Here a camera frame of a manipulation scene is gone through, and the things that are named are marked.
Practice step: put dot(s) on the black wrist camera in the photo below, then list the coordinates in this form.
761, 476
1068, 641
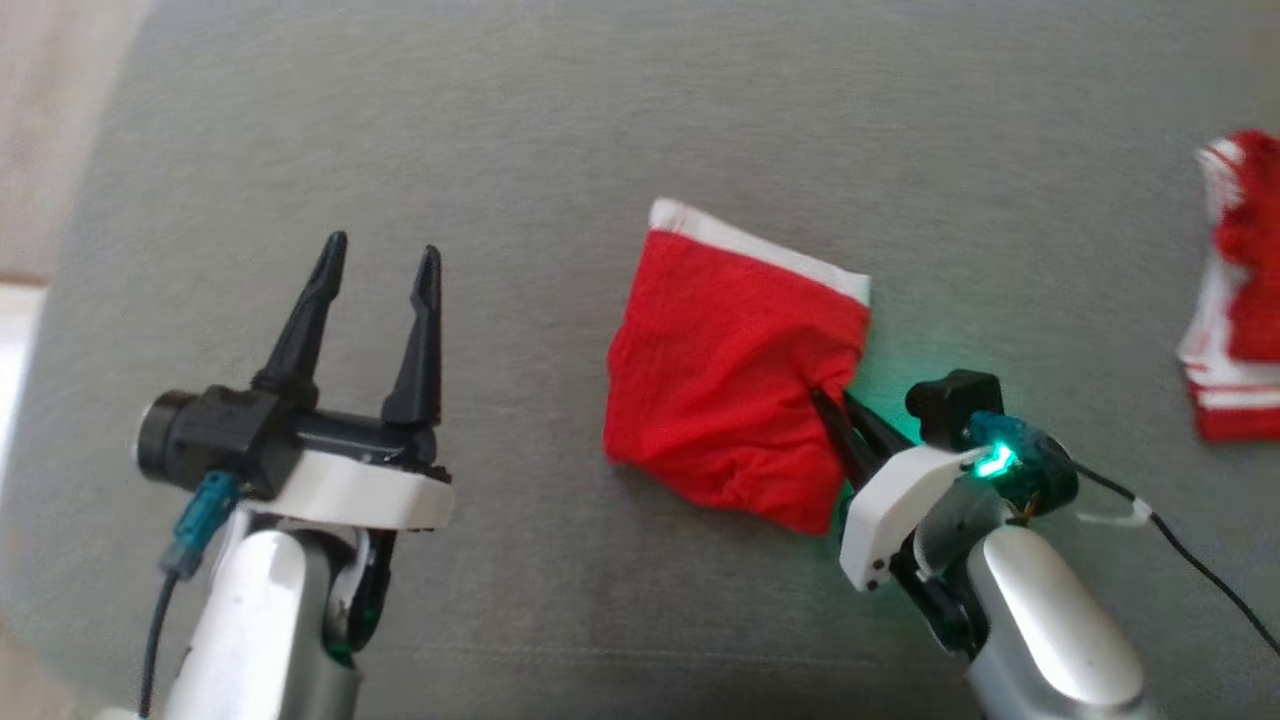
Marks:
220, 435
950, 405

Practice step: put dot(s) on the red white basketball jersey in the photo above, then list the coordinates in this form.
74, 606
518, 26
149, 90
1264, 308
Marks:
1245, 300

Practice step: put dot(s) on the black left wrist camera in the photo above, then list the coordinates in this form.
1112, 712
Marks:
220, 435

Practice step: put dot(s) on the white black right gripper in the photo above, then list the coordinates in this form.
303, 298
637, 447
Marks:
890, 500

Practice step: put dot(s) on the red shorts with white stripe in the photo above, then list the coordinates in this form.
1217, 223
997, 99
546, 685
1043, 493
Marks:
720, 380

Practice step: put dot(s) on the grey sofa seat cushion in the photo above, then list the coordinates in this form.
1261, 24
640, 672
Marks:
520, 130

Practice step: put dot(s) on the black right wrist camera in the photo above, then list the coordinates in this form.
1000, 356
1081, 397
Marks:
950, 405

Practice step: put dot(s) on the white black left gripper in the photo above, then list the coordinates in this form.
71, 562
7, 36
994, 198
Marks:
370, 495

